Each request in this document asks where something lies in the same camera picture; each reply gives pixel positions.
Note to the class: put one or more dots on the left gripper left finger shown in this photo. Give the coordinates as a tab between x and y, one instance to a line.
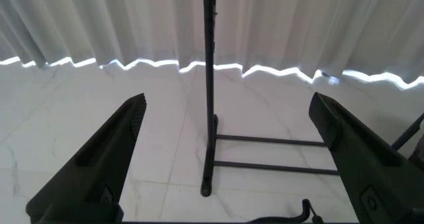
92	177

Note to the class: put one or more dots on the black clothes rack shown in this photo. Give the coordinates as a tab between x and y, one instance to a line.
209	85

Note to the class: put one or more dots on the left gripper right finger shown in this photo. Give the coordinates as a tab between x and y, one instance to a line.
374	177

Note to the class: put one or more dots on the white curtain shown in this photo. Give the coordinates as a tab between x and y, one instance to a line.
99	18

